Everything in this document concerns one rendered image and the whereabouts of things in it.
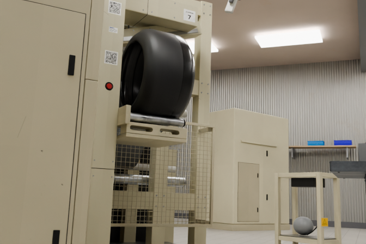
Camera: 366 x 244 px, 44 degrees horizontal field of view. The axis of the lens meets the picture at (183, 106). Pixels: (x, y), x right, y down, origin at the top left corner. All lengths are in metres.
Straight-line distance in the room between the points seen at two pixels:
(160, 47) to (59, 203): 1.13
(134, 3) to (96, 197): 1.27
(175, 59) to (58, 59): 0.91
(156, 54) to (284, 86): 8.49
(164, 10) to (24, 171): 1.75
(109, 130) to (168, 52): 0.52
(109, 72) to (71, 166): 0.95
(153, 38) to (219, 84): 8.74
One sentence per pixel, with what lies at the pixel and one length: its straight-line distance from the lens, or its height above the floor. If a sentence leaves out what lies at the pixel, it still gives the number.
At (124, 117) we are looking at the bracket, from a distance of 2.33.
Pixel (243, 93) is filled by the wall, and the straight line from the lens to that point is 10.92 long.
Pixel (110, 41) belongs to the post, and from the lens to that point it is 2.51.
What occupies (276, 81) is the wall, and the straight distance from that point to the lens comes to 10.82.
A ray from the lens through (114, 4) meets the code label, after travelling 2.59.
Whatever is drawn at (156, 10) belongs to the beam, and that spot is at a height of 1.68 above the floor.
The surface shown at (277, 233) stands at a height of 0.14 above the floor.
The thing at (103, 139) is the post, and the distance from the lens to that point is 2.39.
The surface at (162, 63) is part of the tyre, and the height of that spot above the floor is 1.18.
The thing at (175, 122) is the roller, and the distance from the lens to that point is 2.48.
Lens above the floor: 0.49
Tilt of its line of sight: 11 degrees up
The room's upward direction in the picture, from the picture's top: 2 degrees clockwise
